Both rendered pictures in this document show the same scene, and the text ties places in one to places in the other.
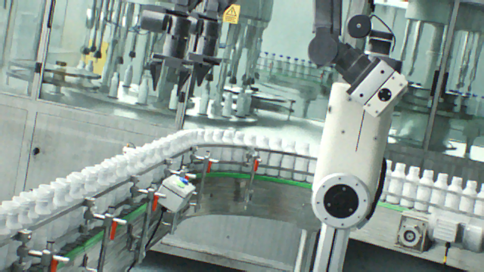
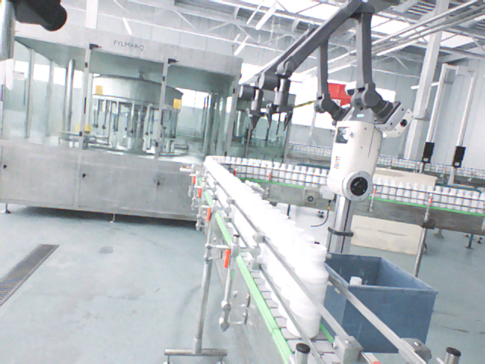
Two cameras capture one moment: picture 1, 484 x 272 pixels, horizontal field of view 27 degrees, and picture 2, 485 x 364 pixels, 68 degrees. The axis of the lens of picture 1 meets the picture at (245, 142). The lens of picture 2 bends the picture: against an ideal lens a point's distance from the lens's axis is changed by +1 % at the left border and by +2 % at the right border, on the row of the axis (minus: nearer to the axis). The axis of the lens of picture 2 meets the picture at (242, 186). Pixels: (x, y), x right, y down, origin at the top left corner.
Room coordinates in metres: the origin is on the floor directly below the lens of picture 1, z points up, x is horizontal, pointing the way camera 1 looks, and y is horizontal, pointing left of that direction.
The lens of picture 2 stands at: (1.22, 0.83, 1.34)
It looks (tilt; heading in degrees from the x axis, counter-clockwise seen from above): 8 degrees down; 341
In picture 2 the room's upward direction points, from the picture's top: 8 degrees clockwise
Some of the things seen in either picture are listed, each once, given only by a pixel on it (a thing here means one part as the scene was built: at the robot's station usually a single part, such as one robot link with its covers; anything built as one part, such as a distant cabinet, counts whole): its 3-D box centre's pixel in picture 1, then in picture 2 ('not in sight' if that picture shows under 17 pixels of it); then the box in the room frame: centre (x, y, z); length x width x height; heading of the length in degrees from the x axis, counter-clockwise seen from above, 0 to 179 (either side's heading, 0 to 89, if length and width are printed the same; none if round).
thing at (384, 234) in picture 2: not in sight; (383, 207); (5.73, -3.07, 0.59); 1.10 x 0.62 x 1.18; 65
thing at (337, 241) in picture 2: not in sight; (334, 265); (2.81, -0.30, 0.74); 0.11 x 0.11 x 0.40; 83
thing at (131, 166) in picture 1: (125, 180); not in sight; (2.95, 0.33, 1.08); 0.06 x 0.06 x 0.17
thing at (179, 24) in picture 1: (177, 26); (282, 86); (2.62, 0.23, 1.57); 0.07 x 0.06 x 0.07; 86
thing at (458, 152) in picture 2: not in sight; (457, 157); (6.44, -5.11, 1.55); 0.17 x 0.15 x 0.42; 65
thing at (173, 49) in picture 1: (174, 50); (281, 101); (2.62, 0.23, 1.51); 0.10 x 0.07 x 0.07; 83
